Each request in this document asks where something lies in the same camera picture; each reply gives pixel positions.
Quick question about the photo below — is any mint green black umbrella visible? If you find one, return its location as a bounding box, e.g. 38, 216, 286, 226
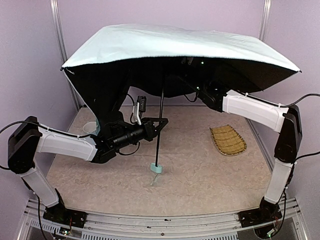
61, 24, 302, 183

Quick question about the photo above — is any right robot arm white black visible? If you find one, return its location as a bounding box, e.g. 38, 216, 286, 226
195, 86, 302, 210

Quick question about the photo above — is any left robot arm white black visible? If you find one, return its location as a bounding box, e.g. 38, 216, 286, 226
7, 111, 169, 212

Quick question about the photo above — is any white blue enamel pitcher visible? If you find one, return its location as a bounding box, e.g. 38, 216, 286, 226
82, 121, 98, 135

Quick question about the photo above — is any woven bamboo tray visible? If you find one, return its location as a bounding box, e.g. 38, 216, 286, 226
209, 124, 247, 156

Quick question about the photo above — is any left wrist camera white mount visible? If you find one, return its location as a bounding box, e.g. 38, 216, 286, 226
131, 95, 147, 125

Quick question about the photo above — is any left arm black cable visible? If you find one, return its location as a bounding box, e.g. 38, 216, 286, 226
0, 121, 41, 171

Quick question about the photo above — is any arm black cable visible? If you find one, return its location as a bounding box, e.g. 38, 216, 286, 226
0, 121, 41, 171
282, 93, 320, 108

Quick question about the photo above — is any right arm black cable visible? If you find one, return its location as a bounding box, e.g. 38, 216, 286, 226
282, 93, 320, 108

